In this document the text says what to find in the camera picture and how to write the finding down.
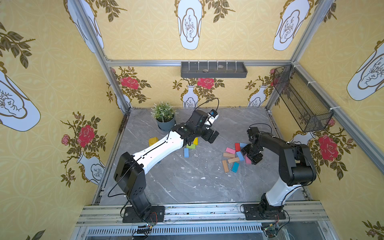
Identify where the pink block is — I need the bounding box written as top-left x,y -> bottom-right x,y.
245,155 -> 252,165
226,148 -> 236,154

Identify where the yellow block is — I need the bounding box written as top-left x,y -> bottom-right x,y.
193,138 -> 199,146

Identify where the green block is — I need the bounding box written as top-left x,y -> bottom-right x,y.
186,144 -> 196,149

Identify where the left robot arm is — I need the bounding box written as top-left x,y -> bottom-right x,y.
114,109 -> 219,223

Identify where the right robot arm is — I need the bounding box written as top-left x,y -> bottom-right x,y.
241,125 -> 317,220

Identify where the wooden block middle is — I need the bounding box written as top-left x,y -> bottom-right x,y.
228,157 -> 240,164

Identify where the wooden block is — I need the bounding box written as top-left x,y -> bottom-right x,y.
222,160 -> 230,173
223,153 -> 236,159
228,157 -> 240,164

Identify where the teal block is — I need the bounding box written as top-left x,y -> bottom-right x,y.
231,162 -> 240,173

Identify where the wooden block upper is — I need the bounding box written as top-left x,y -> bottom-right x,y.
223,153 -> 236,159

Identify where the wooden block lower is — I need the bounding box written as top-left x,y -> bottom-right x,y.
222,160 -> 230,173

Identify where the potted green plant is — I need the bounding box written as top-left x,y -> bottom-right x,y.
152,102 -> 177,132

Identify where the yellow toy shovel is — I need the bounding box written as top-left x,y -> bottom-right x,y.
149,137 -> 159,147

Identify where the right circuit board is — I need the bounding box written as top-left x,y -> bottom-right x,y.
262,224 -> 278,239

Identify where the circuit board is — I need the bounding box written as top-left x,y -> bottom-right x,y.
262,224 -> 278,239
136,224 -> 153,235

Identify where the left circuit board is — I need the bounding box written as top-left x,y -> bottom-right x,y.
136,224 -> 153,235

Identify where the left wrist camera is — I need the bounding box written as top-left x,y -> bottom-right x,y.
205,110 -> 219,128

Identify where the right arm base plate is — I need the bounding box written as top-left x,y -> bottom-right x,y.
240,203 -> 287,222

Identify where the grey wall shelf tray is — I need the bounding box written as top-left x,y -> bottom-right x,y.
181,61 -> 248,79

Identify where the black wire mesh basket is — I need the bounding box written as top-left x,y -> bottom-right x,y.
272,65 -> 334,132

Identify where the aluminium front rail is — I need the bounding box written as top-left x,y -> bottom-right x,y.
72,201 -> 338,240

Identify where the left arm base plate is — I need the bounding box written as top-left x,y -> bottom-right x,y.
123,206 -> 165,223

